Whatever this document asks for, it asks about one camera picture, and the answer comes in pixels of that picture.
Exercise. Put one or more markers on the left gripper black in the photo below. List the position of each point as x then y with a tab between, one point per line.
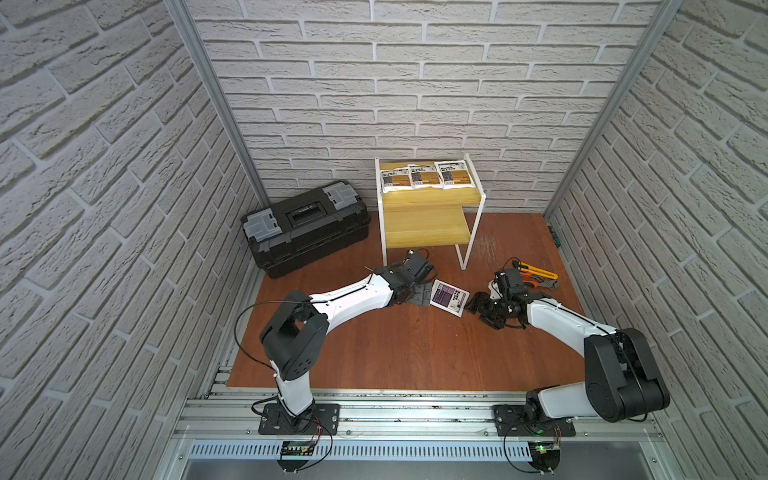
411	285

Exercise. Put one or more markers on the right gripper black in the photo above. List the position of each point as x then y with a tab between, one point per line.
478	304

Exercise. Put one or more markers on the purple coffee bag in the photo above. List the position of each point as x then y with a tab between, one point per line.
448	298

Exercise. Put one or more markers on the yellow coffee bag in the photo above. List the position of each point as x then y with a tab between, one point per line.
454	174
425	176
397	179

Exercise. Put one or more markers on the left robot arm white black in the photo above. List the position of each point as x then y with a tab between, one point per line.
293	338

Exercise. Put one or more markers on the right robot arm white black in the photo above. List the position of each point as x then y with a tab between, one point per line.
622	380

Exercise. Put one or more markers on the yellow utility knife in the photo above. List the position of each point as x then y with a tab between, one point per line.
528	270

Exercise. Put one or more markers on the black plastic toolbox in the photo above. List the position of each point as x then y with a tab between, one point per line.
300	230

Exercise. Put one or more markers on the right controller board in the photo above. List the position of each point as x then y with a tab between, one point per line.
545	457

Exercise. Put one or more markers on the controller board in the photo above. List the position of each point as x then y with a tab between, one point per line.
545	457
295	455

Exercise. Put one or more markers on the left controller board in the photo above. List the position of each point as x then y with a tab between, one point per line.
295	455

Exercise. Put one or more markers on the orange handled pliers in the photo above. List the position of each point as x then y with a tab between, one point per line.
536	281

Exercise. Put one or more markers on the white frame wooden shelf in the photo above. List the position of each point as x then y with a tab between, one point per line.
429	217

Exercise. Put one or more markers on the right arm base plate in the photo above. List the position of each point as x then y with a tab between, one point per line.
524	420

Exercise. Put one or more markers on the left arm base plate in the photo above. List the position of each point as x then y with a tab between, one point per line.
320	418

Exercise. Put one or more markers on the aluminium rail frame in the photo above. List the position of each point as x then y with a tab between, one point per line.
385	425

